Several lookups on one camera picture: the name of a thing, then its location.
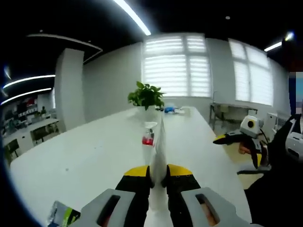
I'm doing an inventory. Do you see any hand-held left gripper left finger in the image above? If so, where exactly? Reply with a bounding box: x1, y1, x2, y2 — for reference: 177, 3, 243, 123
71, 165, 152, 227

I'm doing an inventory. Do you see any white skincare tube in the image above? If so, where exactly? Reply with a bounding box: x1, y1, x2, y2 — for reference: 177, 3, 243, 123
142, 115, 175, 227

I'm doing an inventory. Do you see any long white background counter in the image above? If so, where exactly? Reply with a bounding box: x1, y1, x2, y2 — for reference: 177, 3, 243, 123
2, 117, 60, 152

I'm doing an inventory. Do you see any white chest-worn device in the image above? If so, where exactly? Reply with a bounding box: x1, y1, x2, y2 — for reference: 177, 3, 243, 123
284, 132, 303, 163

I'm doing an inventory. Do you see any potted green plant white pot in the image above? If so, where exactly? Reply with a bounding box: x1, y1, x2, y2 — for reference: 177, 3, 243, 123
127, 81, 166, 125

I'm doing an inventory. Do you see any green black skincare sachet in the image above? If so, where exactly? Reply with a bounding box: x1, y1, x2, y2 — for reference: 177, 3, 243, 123
46, 200, 81, 225

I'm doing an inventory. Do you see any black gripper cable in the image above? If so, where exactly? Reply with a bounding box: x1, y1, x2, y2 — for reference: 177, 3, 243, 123
259, 127, 270, 145

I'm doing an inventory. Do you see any person's right hand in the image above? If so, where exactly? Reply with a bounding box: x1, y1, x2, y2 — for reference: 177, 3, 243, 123
238, 142, 252, 156

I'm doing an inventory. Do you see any person's dark clothed body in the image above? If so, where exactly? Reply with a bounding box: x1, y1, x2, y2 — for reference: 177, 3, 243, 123
243, 113, 303, 227

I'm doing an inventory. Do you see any window with white blinds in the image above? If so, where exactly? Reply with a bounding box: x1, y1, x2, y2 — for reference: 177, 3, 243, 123
142, 34, 212, 98
228, 39, 274, 106

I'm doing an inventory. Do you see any long ceiling strip light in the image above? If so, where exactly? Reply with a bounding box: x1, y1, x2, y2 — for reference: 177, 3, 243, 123
113, 0, 152, 36

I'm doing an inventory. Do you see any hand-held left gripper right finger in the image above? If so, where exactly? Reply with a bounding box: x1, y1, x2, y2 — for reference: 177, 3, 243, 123
162, 164, 251, 227

